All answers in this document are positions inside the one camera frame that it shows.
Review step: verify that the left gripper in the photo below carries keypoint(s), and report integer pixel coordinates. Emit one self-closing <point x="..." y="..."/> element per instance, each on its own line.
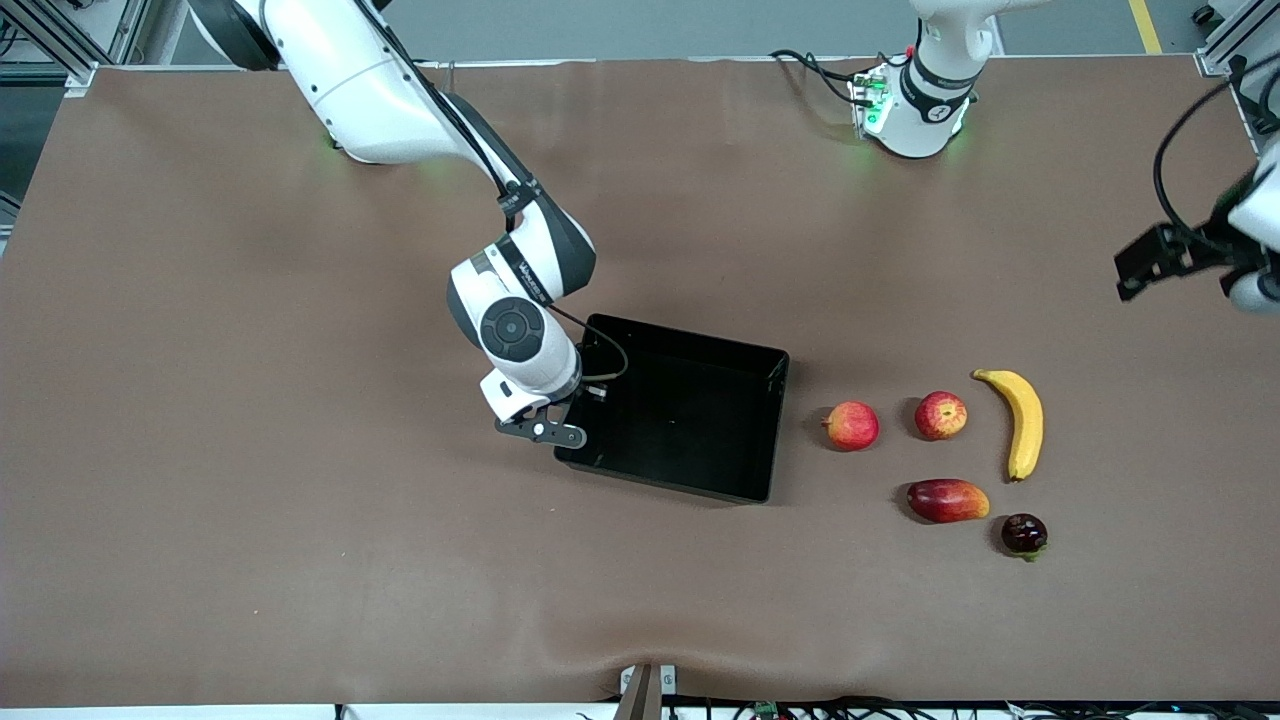
<point x="1207" y="243"/>

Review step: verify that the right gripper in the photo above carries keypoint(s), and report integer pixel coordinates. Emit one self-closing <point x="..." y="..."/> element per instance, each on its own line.
<point x="579" y="401"/>

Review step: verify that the black rectangular plastic box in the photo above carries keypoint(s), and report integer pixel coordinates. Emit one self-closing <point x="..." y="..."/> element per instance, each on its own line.
<point x="690" y="420"/>

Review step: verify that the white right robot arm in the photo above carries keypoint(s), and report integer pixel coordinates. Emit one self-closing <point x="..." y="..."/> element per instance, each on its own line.
<point x="350" y="80"/>

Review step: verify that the yellow banana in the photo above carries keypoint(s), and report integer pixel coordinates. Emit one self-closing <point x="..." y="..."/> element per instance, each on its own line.
<point x="1025" y="420"/>

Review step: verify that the red yellow apple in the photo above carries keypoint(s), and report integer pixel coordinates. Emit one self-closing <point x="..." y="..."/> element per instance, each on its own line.
<point x="941" y="415"/>

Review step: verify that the red apple left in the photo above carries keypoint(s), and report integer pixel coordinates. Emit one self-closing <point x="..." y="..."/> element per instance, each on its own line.
<point x="852" y="425"/>

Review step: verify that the red mango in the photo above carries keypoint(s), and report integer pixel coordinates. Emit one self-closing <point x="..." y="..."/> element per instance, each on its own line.
<point x="947" y="500"/>

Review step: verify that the brown table mat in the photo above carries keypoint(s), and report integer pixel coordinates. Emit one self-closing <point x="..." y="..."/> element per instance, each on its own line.
<point x="250" y="400"/>

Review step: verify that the small board with green lights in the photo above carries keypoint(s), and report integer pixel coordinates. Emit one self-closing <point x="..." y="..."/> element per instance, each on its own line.
<point x="870" y="100"/>

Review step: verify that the aluminium frame profile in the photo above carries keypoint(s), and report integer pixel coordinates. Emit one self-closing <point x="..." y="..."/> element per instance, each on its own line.
<point x="60" y="40"/>
<point x="1235" y="30"/>

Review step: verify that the metal table edge bracket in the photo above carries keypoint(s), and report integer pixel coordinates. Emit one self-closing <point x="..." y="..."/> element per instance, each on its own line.
<point x="645" y="695"/>

